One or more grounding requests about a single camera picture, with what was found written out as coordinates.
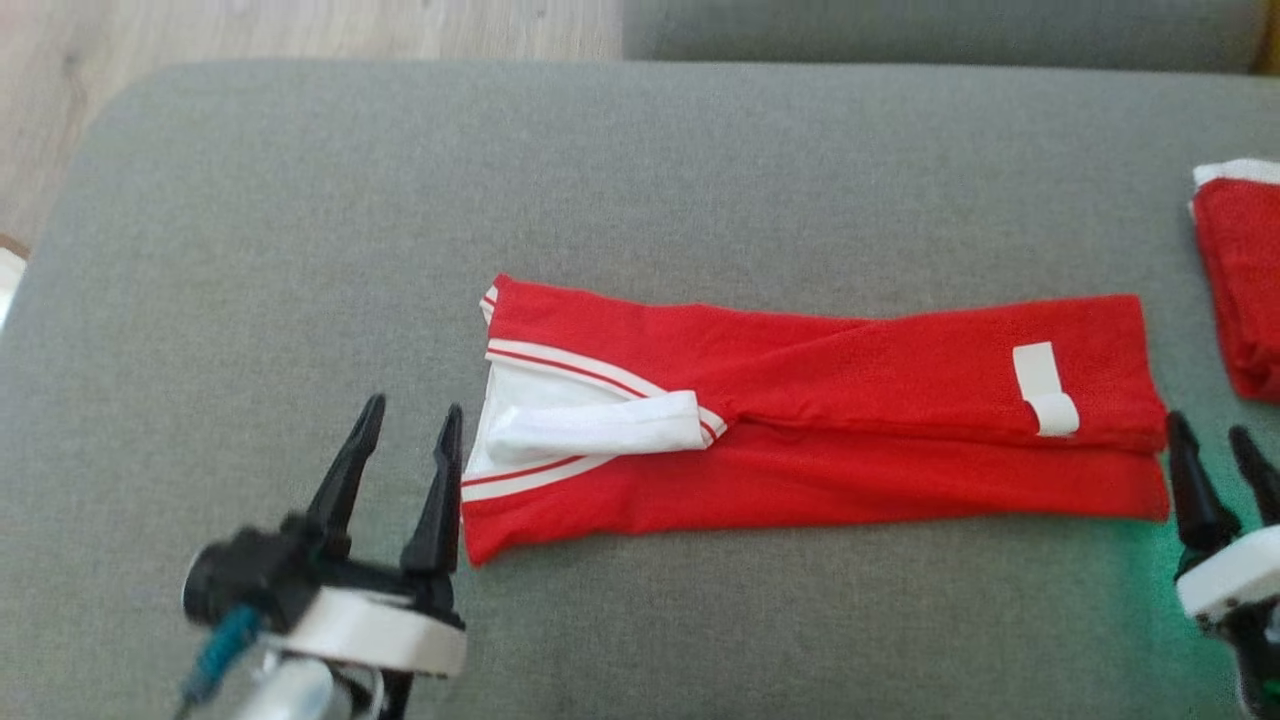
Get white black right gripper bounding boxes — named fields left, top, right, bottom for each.
left=1165, top=410, right=1280, bottom=629

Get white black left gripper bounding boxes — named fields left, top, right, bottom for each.
left=265, top=393, right=469, bottom=681

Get red shorts with white stripe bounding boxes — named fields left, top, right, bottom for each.
left=1188, top=158, right=1280, bottom=404

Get red and white jersey shirt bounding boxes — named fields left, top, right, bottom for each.
left=460, top=273, right=1171, bottom=568

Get white floor mat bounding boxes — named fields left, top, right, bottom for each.
left=0, top=235, right=29, bottom=331

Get large grey sofa seat cushion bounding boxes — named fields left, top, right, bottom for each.
left=0, top=60, right=1280, bottom=720

